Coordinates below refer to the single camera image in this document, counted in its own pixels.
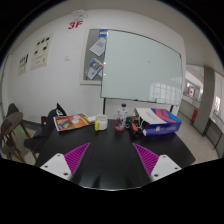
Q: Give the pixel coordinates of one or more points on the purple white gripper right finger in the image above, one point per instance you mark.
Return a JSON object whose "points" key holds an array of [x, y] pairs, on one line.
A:
{"points": [[156, 166]]}

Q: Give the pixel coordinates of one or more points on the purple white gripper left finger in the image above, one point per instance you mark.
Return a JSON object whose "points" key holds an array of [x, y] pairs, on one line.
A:
{"points": [[64, 166]]}

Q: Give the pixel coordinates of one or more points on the clear plastic water bottle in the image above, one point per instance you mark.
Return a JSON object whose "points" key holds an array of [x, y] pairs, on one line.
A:
{"points": [[121, 119]]}

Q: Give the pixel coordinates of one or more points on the colourful orange book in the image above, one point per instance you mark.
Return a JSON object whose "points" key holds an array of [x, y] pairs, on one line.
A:
{"points": [[65, 123]]}

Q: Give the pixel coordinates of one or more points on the blue white cardboard box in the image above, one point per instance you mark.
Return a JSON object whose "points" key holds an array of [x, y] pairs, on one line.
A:
{"points": [[157, 121]]}

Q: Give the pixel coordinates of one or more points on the black red tool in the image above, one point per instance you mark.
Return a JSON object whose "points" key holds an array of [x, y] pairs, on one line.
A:
{"points": [[133, 124]]}

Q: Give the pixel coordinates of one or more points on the red round coaster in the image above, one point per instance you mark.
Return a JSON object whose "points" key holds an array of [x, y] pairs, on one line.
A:
{"points": [[119, 130]]}

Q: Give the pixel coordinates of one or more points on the dark wooden chair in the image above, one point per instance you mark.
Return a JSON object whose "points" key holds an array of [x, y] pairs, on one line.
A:
{"points": [[11, 121]]}

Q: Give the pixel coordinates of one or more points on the large white whiteboard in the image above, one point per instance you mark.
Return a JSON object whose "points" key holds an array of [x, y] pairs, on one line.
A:
{"points": [[142, 69]]}

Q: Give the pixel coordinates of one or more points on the grey framed notice board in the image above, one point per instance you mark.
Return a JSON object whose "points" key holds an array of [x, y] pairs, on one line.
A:
{"points": [[93, 57]]}

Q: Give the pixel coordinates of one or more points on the white mug yellow handle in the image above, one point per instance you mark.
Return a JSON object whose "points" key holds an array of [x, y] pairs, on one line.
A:
{"points": [[101, 122]]}

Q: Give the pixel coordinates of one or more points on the white wall poster small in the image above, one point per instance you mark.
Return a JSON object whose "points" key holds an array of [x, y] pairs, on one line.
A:
{"points": [[23, 64]]}

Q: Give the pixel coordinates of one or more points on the white wall poster large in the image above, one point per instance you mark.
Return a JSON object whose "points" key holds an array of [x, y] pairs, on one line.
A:
{"points": [[41, 52]]}

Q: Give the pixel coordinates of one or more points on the red 3F wall sign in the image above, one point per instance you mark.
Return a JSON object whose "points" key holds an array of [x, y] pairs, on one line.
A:
{"points": [[75, 24]]}

